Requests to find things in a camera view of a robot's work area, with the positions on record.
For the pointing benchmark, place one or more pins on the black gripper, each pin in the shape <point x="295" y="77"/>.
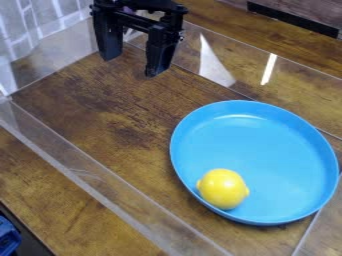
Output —
<point x="113" y="14"/>

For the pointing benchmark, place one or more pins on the blue round tray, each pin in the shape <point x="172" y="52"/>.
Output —
<point x="276" y="151"/>

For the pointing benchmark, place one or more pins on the yellow lemon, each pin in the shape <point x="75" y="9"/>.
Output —
<point x="222" y="188"/>

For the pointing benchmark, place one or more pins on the blue plastic object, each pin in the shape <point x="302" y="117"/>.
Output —
<point x="9" y="237"/>

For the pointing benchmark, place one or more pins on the clear acrylic enclosure wall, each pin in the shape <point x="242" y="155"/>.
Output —
<point x="85" y="124"/>

